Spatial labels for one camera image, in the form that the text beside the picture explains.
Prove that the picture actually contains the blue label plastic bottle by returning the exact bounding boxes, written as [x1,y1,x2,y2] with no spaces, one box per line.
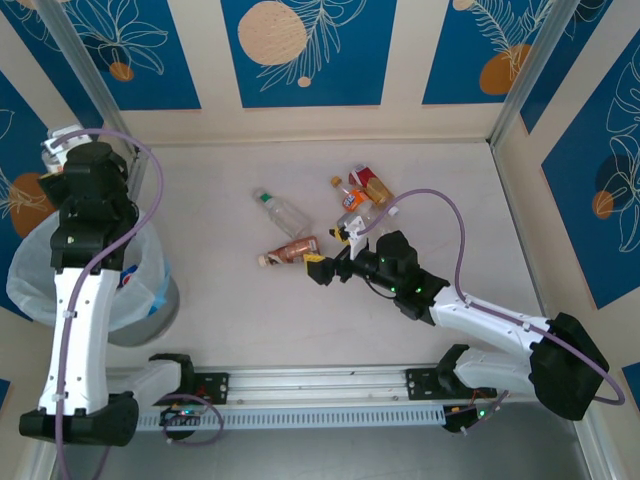
[115,262,140,292]

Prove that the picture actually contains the trash bin with plastic bag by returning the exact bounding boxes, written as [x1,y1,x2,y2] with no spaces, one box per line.
[5,208,172,335]

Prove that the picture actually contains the grey metal bin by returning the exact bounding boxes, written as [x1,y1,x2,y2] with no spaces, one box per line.
[99,272,181,348]

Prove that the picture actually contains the copper label bottle, white cap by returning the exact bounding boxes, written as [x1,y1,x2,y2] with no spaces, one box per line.
[257,235,321,269]

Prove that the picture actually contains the orange label plastic bottle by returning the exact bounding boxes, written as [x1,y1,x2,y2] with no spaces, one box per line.
[329,175,389,236]

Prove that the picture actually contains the clear bottle with green band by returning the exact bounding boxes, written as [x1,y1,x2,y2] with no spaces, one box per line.
[252,187,314,240]

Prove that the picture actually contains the red and gold carton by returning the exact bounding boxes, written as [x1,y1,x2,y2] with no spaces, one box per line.
[348,162,394,206]

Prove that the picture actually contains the black mounting plate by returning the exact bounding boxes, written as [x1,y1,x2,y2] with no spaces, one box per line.
[192,372,231,404]
[405,368,446,401]

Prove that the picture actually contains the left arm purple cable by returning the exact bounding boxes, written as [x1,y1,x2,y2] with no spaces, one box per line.
[49,128,166,480]

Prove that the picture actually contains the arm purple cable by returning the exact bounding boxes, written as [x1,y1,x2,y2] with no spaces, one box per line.
[359,188,627,406]
[49,128,166,480]

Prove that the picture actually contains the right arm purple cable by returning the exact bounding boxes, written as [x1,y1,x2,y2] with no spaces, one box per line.
[359,188,627,406]

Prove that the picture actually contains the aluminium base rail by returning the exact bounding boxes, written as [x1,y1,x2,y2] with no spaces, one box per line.
[107,367,501,402]

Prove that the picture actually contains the aluminium frame post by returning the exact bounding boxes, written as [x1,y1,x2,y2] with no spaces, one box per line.
[37,0,150,176]
[489,0,576,151]

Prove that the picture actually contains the slotted grey cable duct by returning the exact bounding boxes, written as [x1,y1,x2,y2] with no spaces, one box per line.
[137,404,446,432]

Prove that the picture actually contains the purple cable loop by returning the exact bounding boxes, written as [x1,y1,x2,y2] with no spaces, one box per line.
[162,394,225,446]

